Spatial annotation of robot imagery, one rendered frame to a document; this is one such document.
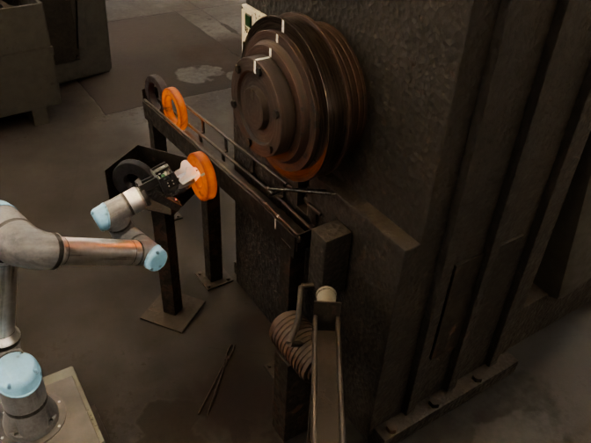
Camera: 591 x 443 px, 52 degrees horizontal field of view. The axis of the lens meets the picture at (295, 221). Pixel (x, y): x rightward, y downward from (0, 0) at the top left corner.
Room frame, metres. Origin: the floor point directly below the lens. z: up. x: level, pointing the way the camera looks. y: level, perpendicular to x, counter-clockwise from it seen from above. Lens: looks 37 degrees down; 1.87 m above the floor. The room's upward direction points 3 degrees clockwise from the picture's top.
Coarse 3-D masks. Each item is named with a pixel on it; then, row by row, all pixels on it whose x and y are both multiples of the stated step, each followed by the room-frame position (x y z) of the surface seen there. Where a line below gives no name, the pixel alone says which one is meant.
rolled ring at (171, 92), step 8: (168, 88) 2.34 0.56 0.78; (168, 96) 2.35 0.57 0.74; (176, 96) 2.29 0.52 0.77; (168, 104) 2.38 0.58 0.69; (176, 104) 2.27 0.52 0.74; (184, 104) 2.27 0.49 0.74; (168, 112) 2.36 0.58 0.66; (184, 112) 2.26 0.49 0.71; (176, 120) 2.34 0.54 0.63; (184, 120) 2.25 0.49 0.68; (176, 128) 2.29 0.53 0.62; (184, 128) 2.28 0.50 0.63
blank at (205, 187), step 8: (200, 152) 1.63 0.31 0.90; (192, 160) 1.62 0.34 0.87; (200, 160) 1.58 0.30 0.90; (208, 160) 1.59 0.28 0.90; (200, 168) 1.58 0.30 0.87; (208, 168) 1.57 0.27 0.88; (200, 176) 1.64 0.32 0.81; (208, 176) 1.55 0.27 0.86; (200, 184) 1.61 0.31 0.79; (208, 184) 1.54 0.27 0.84; (216, 184) 1.55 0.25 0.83; (200, 192) 1.58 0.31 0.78; (208, 192) 1.54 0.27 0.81
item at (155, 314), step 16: (144, 160) 1.95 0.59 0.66; (160, 160) 1.93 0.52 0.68; (176, 160) 1.90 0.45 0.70; (112, 176) 1.80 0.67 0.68; (128, 176) 1.89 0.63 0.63; (112, 192) 1.79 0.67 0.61; (192, 192) 1.82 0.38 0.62; (160, 208) 1.72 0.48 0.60; (160, 224) 1.78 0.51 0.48; (160, 240) 1.79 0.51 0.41; (176, 256) 1.82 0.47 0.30; (160, 272) 1.79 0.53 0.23; (176, 272) 1.81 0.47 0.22; (176, 288) 1.80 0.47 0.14; (160, 304) 1.84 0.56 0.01; (176, 304) 1.79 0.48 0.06; (192, 304) 1.85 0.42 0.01; (144, 320) 1.75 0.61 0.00; (160, 320) 1.75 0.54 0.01; (176, 320) 1.75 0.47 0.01
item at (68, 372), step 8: (72, 368) 1.24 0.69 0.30; (48, 376) 1.21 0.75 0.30; (56, 376) 1.21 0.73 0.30; (64, 376) 1.21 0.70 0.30; (80, 384) 1.18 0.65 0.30; (80, 392) 1.15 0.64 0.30; (0, 400) 1.11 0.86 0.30; (88, 408) 1.10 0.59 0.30; (96, 424) 1.05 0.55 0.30; (96, 432) 1.02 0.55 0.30; (104, 440) 0.99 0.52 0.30
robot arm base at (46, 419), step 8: (48, 400) 1.05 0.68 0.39; (40, 408) 1.01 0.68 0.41; (48, 408) 1.03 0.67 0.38; (56, 408) 1.06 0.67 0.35; (8, 416) 0.98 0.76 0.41; (16, 416) 0.98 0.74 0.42; (24, 416) 0.98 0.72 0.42; (32, 416) 0.99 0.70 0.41; (40, 416) 1.00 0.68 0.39; (48, 416) 1.03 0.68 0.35; (56, 416) 1.04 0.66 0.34; (8, 424) 0.98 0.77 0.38; (16, 424) 0.98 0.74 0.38; (24, 424) 0.98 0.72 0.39; (32, 424) 0.98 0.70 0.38; (40, 424) 0.99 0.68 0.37; (48, 424) 1.01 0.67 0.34; (8, 432) 0.97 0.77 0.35; (16, 432) 0.97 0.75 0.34; (24, 432) 0.97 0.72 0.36; (32, 432) 0.97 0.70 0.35; (40, 432) 0.98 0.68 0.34; (16, 440) 0.96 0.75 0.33; (24, 440) 0.96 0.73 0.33; (32, 440) 0.96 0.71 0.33
